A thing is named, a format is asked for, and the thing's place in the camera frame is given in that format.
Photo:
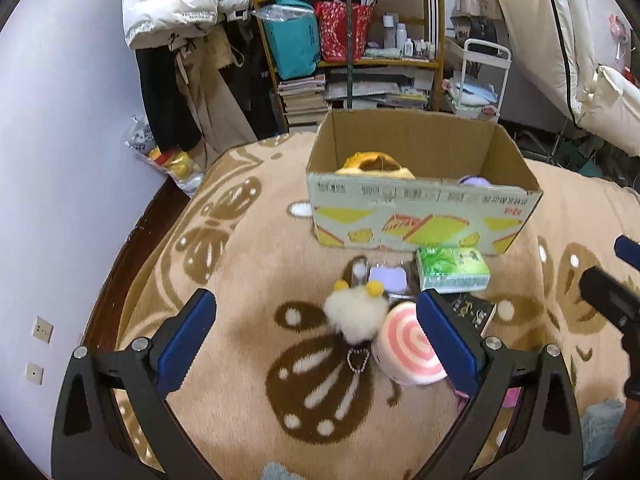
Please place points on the printed cardboard box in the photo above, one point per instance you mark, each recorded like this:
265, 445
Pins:
425, 210

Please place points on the stack of books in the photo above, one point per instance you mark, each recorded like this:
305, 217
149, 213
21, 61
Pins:
302, 100

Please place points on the pile of papers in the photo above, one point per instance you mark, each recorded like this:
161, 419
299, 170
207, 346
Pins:
380, 87

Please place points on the plastic bag of toys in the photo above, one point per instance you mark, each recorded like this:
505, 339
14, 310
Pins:
165, 160

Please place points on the green tissue pack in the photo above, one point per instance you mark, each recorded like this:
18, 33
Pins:
451, 268

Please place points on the white trolley cart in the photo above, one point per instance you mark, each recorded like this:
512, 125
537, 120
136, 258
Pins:
480, 80

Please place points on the red patterned bag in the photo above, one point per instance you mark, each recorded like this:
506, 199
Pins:
342, 30

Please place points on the pink swirl roll plush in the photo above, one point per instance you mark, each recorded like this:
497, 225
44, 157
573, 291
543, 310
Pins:
407, 349

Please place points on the clear case with purple pad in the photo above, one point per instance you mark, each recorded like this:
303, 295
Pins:
382, 277

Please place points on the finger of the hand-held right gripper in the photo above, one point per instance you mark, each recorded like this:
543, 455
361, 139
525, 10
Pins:
611, 296
629, 251

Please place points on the teal shopping bag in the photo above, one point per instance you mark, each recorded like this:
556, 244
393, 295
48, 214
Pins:
292, 40

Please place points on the black hanging garment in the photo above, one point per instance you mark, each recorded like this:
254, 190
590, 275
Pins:
162, 105

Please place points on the white wall socket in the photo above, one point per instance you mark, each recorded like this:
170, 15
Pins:
42, 329
34, 373

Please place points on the black packet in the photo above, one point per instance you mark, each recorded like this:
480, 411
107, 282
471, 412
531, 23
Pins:
467, 312

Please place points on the wooden shelf unit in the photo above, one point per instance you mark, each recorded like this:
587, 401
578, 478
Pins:
435, 25

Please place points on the cream pillow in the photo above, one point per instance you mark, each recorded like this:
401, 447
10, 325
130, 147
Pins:
615, 110

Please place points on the yellow plush toy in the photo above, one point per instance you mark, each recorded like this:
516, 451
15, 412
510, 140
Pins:
375, 164

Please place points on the beige hanging coat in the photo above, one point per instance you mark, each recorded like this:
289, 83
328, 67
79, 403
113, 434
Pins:
212, 95

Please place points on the white duvet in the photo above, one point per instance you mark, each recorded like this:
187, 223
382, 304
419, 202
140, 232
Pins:
540, 25

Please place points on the light blue cloth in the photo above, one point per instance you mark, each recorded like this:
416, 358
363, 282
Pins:
602, 435

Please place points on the purple plush toy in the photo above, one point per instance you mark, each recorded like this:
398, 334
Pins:
474, 180

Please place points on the white puffer jacket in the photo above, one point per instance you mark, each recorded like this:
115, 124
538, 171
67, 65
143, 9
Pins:
172, 0

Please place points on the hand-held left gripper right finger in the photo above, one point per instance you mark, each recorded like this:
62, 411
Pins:
446, 347

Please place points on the grey fluffy cloth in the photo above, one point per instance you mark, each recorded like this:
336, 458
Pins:
285, 472

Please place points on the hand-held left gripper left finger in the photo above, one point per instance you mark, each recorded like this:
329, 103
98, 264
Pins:
186, 342

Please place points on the white bottle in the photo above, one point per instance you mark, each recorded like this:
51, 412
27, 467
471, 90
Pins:
401, 36

